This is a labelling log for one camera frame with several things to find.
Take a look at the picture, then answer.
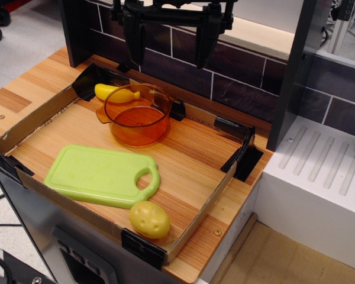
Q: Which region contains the yellow toy potato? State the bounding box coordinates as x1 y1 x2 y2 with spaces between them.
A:
129 201 170 239

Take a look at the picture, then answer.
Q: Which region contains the dark grey vertical post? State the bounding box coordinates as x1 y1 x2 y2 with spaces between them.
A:
267 0 332 151

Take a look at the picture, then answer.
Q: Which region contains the cardboard fence with black tape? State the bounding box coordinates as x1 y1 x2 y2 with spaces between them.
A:
0 64 268 275

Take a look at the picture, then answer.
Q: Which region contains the orange transparent pot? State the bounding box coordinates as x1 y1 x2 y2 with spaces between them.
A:
96 83 172 146

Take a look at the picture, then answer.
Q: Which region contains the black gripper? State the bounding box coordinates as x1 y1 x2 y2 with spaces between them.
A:
111 1 234 70

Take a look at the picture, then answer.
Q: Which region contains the white sink drainboard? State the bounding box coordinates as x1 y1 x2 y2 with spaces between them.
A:
254 117 355 269

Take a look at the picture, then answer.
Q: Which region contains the green cutting board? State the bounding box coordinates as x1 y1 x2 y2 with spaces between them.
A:
44 145 160 209

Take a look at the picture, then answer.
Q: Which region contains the toy stove front panel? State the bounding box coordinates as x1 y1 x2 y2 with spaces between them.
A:
51 227 119 283

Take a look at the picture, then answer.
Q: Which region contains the yellow toy banana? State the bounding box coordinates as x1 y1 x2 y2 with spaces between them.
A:
94 83 141 104

